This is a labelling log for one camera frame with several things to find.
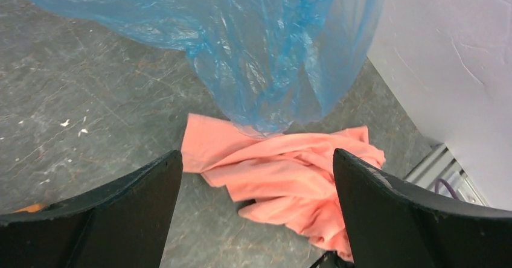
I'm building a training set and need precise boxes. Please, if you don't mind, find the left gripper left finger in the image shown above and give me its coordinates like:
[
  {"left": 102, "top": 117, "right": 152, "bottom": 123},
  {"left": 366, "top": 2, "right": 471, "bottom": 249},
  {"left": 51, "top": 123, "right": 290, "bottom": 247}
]
[{"left": 1, "top": 151, "right": 183, "bottom": 267}]

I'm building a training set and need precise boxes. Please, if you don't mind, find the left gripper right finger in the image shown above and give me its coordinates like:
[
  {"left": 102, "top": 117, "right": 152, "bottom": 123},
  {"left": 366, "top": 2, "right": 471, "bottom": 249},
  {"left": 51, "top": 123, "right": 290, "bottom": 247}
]
[{"left": 333, "top": 148, "right": 511, "bottom": 267}]

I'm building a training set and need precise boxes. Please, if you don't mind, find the blue plastic trash bag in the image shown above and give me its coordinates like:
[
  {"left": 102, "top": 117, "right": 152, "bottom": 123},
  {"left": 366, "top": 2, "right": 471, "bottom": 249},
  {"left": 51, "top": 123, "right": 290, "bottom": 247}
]
[{"left": 31, "top": 0, "right": 385, "bottom": 135}]

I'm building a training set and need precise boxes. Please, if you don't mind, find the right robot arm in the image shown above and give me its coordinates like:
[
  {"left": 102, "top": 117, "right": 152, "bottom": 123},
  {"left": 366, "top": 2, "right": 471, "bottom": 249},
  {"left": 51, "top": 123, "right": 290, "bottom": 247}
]
[{"left": 310, "top": 251, "right": 355, "bottom": 268}]

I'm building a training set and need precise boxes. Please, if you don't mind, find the wooden compartment tray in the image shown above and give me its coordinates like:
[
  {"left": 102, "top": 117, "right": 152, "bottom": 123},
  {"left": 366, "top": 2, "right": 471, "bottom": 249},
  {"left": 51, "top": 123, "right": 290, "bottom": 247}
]
[{"left": 15, "top": 203, "right": 46, "bottom": 213}]

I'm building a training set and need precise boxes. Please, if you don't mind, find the pink cloth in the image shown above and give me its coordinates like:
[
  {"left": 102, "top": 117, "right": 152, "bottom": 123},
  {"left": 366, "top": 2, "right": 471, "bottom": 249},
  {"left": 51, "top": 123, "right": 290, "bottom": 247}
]
[{"left": 181, "top": 113, "right": 385, "bottom": 261}]

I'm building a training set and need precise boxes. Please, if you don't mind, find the aluminium frame rail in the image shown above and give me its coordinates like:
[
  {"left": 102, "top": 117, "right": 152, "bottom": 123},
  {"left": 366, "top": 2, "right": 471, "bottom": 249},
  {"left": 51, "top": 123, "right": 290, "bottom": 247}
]
[{"left": 405, "top": 144, "right": 489, "bottom": 206}]

